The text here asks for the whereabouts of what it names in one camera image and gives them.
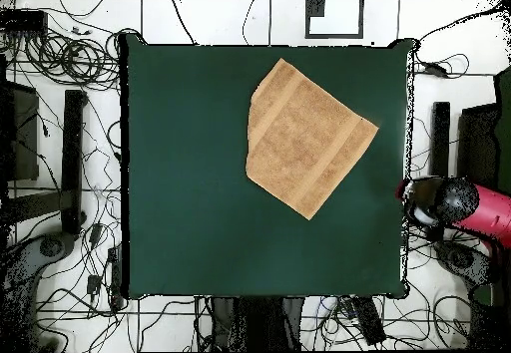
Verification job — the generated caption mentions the black box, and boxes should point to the black box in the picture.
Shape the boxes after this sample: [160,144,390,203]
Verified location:
[0,79,41,182]
[456,103,500,189]

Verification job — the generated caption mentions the black network switch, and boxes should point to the black network switch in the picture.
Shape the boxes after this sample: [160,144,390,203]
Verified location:
[0,9,49,35]

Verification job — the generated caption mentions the black power strip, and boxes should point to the black power strip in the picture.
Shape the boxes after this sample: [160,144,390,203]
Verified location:
[107,244,124,310]
[350,296,387,346]

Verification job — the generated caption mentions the dark green table cloth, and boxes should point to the dark green table cloth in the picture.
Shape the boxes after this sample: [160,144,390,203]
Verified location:
[118,32,419,300]

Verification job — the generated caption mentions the coiled black cable bundle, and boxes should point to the coiled black cable bundle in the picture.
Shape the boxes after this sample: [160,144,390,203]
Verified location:
[23,29,121,91]

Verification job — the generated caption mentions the grey square floor frame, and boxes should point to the grey square floor frame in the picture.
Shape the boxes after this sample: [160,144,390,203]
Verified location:
[304,0,365,40]

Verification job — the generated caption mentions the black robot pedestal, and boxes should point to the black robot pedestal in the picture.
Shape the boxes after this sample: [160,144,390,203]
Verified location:
[210,296,304,352]

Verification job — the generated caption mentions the dark green fabric sheet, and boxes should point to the dark green fabric sheet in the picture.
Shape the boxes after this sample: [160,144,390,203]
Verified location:
[472,69,511,306]

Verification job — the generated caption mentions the orange terry towel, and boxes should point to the orange terry towel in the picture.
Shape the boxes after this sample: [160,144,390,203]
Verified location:
[245,57,379,221]

